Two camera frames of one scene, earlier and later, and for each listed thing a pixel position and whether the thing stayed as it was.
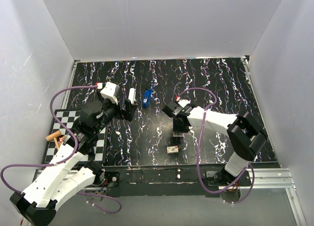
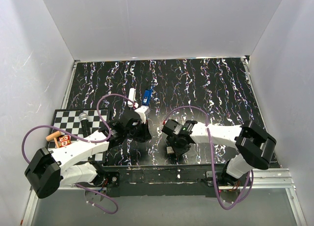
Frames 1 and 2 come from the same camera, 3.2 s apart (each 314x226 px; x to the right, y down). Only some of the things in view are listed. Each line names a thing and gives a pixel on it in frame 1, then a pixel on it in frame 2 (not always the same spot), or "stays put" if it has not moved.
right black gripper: [185, 129] -> [177, 151]
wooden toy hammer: [54, 136] stays put
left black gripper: [128, 113] -> [145, 135]
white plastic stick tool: [132, 95] stays put
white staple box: [172, 149] stays put
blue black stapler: [147, 94] stays put
